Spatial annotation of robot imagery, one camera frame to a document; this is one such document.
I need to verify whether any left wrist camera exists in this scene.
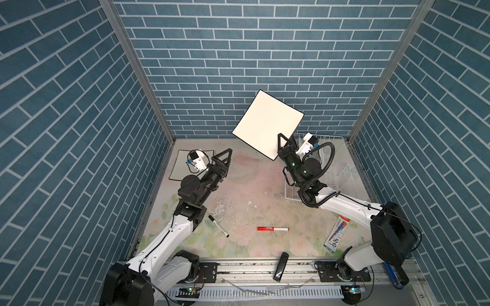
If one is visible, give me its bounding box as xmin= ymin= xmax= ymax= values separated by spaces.
xmin=188 ymin=150 xmax=207 ymax=171

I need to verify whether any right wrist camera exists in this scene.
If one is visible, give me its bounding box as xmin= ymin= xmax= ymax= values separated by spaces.
xmin=296 ymin=133 xmax=319 ymax=156

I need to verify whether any blue black box cutter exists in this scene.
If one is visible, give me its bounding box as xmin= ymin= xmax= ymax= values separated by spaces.
xmin=384 ymin=263 xmax=409 ymax=289

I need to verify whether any black remote control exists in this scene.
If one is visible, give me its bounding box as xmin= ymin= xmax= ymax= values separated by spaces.
xmin=273 ymin=252 xmax=289 ymax=282

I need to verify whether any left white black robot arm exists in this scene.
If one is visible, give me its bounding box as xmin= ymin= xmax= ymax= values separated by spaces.
xmin=100 ymin=148 xmax=233 ymax=305

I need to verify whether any aluminium front rail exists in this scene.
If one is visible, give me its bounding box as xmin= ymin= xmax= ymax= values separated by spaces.
xmin=108 ymin=258 xmax=426 ymax=288

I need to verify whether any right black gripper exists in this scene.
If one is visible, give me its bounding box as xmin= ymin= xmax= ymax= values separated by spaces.
xmin=281 ymin=134 xmax=305 ymax=188

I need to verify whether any red marker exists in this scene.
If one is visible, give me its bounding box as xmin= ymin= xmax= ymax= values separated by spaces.
xmin=257 ymin=227 xmax=290 ymax=232

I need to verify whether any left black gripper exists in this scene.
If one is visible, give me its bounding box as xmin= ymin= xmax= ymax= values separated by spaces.
xmin=195 ymin=151 xmax=230 ymax=207

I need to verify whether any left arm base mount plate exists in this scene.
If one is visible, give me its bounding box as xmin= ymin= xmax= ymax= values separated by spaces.
xmin=177 ymin=262 xmax=218 ymax=284

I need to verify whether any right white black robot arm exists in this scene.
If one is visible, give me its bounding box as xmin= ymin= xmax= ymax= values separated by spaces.
xmin=278 ymin=133 xmax=422 ymax=285

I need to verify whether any white square plate black rim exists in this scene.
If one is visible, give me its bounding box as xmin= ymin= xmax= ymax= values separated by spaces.
xmin=169 ymin=150 xmax=214 ymax=181

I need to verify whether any white wire dish rack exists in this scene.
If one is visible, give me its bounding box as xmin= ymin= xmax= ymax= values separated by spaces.
xmin=283 ymin=133 xmax=359 ymax=202

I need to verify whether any black capped white marker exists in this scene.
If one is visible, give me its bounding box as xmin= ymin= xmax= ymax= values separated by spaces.
xmin=208 ymin=215 xmax=230 ymax=238

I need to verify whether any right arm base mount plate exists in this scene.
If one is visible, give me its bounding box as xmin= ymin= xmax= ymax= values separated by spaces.
xmin=313 ymin=261 xmax=371 ymax=283

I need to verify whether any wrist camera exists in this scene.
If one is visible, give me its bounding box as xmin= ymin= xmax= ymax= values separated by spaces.
xmin=296 ymin=133 xmax=319 ymax=156
xmin=188 ymin=150 xmax=207 ymax=171

